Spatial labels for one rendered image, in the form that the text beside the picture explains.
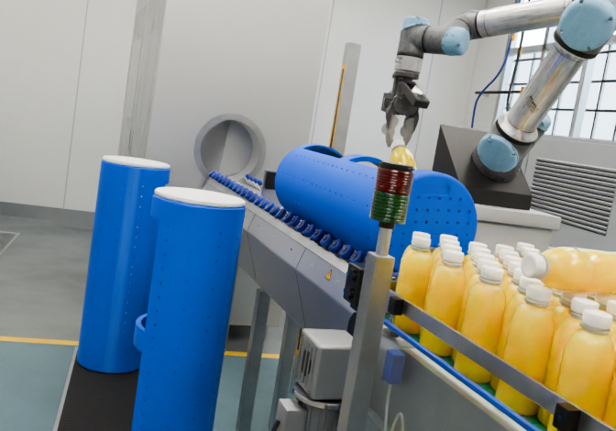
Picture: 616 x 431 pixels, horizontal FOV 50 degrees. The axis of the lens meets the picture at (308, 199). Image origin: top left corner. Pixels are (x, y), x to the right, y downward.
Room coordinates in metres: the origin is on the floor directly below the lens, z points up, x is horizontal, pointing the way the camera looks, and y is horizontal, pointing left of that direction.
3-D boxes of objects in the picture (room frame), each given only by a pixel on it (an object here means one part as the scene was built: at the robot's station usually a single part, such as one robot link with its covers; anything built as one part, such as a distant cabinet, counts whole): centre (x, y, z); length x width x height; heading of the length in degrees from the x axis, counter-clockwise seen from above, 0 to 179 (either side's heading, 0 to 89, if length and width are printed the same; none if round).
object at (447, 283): (1.29, -0.30, 0.99); 0.07 x 0.07 x 0.19
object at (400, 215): (1.14, -0.14, 1.18); 0.06 x 0.06 x 0.05
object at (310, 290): (2.61, 0.05, 0.79); 2.17 x 0.29 x 0.34; 22
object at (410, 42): (1.91, -0.22, 1.59); 0.09 x 0.08 x 0.11; 54
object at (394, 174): (1.14, -0.14, 1.23); 0.06 x 0.06 x 0.04
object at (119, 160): (2.80, 0.74, 1.03); 0.28 x 0.28 x 0.01
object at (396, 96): (1.92, -0.22, 1.43); 0.09 x 0.08 x 0.12; 22
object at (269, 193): (2.87, 0.15, 1.00); 0.10 x 0.04 x 0.15; 112
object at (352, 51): (3.14, -0.09, 0.85); 0.06 x 0.06 x 1.70; 22
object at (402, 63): (1.91, -0.22, 1.51); 0.08 x 0.08 x 0.05
